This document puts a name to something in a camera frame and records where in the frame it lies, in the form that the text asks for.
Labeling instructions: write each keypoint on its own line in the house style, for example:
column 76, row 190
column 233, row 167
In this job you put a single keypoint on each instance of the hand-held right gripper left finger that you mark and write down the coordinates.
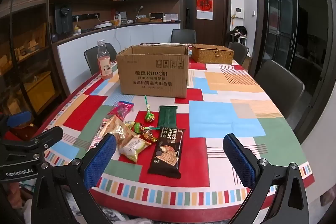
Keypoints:
column 101, row 158

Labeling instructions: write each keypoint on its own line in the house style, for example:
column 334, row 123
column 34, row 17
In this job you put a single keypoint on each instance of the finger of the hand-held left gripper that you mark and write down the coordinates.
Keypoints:
column 44, row 138
column 18, row 119

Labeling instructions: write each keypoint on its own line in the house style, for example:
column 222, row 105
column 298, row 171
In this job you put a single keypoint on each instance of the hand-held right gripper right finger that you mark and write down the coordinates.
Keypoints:
column 240, row 161

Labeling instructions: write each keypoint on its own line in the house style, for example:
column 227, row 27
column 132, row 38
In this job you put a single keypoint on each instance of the pale pink snack packet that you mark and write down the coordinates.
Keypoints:
column 95, row 140

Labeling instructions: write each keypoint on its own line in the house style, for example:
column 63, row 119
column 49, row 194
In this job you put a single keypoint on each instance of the beige snack packet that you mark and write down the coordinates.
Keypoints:
column 118, row 129

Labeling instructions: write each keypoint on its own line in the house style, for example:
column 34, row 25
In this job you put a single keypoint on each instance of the white green snack packet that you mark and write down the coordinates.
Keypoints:
column 134, row 148

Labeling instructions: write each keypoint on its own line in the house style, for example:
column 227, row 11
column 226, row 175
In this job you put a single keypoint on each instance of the green red candy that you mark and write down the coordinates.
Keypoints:
column 138, row 127

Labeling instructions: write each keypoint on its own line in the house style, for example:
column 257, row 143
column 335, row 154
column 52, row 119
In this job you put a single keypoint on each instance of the pink candy packet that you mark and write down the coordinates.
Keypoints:
column 122, row 109

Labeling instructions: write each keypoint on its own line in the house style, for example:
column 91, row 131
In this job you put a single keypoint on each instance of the orange candy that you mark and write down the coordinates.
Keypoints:
column 149, row 136

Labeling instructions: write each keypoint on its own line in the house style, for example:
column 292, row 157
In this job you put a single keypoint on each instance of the green stick lollipop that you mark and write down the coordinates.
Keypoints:
column 149, row 117

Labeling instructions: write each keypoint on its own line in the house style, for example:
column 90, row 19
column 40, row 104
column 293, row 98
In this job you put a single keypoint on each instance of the dark brown biscuit packet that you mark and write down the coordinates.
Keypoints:
column 165, row 153

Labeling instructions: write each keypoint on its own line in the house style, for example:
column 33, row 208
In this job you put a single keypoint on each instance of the dark green snack packet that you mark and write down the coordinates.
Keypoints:
column 167, row 116

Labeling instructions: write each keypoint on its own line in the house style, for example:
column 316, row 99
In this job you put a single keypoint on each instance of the brown cardboard box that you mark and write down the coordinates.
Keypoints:
column 152, row 77

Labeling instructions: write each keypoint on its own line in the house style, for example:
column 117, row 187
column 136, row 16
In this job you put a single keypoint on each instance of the yellow storage bin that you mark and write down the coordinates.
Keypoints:
column 36, row 92

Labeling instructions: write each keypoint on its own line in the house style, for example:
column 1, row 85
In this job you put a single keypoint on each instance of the colourful patterned tablecloth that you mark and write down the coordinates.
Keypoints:
column 223, row 119

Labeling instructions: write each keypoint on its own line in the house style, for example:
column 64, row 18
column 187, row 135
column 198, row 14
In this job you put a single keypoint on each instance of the dark grey dining chair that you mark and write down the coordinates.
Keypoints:
column 183, row 35
column 281, row 87
column 239, row 52
column 92, row 58

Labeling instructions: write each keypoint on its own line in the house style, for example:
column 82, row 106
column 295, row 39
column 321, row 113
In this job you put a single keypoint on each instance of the pink drink bottle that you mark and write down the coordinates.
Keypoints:
column 105, row 66

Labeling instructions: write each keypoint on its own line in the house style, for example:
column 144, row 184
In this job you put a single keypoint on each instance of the woven wicker basket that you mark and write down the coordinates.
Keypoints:
column 212, row 56

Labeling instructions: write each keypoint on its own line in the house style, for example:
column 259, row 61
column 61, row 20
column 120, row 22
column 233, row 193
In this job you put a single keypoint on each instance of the black water dispenser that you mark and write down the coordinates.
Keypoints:
column 63, row 19

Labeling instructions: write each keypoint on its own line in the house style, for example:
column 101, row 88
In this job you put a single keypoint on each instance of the black bag on stool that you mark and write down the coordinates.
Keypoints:
column 239, row 32

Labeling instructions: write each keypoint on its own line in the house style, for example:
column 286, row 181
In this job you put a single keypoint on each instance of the glass door cabinet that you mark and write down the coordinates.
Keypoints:
column 278, row 16

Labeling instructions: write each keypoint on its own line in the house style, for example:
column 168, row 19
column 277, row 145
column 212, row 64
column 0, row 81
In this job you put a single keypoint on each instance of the dark brown door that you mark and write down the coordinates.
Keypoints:
column 220, row 3

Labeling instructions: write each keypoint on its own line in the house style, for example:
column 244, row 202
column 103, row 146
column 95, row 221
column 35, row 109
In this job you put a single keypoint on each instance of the white wall intercom panel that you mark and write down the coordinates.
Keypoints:
column 238, row 12

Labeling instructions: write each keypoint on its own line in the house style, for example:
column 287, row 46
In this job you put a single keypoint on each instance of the red white wall calendar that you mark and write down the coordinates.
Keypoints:
column 204, row 5

